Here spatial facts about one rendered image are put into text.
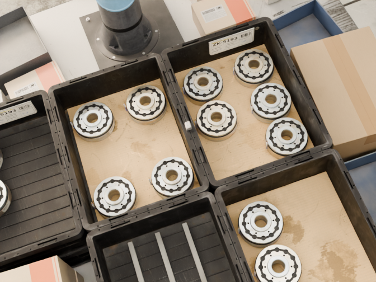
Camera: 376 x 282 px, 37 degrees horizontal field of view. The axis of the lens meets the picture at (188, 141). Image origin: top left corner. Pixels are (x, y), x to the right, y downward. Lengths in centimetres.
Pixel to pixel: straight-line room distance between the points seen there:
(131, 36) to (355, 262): 85
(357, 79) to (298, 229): 42
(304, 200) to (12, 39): 99
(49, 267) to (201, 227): 36
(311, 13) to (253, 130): 51
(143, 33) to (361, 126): 67
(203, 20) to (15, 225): 78
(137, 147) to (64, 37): 54
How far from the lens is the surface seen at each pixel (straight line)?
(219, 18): 171
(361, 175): 157
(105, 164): 145
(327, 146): 134
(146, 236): 137
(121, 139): 147
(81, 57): 178
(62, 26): 187
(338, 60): 154
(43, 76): 169
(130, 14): 160
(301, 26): 178
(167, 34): 172
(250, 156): 142
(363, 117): 147
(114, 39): 167
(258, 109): 145
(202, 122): 143
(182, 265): 134
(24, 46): 180
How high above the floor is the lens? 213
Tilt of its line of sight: 64 degrees down
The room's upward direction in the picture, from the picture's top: 11 degrees counter-clockwise
